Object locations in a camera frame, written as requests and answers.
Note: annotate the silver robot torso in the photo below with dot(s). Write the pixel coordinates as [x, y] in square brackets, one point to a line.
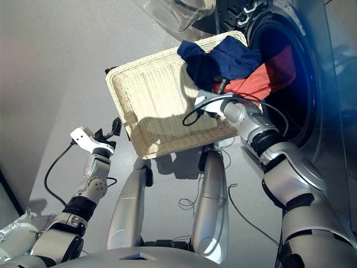
[111, 259]

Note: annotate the silver robot leg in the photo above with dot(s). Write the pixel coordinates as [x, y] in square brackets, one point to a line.
[125, 212]
[209, 206]

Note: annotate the round glass washer door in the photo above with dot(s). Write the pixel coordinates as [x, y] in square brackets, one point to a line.
[181, 14]

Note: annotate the grey washing machine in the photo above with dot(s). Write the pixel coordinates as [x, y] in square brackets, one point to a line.
[326, 111]

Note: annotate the pale woven laundry basket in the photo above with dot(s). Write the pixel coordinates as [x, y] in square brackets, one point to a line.
[150, 92]

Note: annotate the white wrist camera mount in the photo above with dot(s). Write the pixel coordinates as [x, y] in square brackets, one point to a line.
[83, 138]
[212, 102]

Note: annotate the coral red garment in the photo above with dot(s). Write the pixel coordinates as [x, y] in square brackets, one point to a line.
[259, 81]

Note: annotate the navy blue garment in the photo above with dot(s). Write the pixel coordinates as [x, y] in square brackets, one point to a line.
[231, 61]

